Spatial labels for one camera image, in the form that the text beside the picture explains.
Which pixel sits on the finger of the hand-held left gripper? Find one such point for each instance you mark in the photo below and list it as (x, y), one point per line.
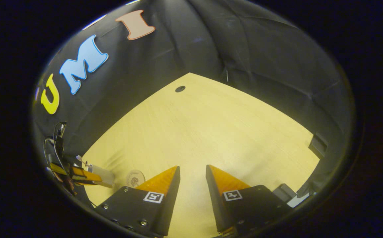
(85, 175)
(58, 169)

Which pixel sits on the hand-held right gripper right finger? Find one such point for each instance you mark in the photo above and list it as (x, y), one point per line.
(214, 205)

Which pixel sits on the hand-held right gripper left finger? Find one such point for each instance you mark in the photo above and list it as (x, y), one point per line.
(170, 205)

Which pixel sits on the pale toothbrush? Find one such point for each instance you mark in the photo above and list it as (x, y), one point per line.
(80, 159)

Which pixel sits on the round wooden coaster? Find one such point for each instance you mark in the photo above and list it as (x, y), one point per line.
(135, 179)

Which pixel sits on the wooden desktop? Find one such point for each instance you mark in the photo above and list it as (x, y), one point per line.
(204, 132)

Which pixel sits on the dark grey block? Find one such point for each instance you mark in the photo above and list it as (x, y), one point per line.
(284, 192)

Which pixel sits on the black box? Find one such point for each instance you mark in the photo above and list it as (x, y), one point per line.
(318, 145)

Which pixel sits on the black backdrop cloth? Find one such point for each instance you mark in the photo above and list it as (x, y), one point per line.
(178, 43)

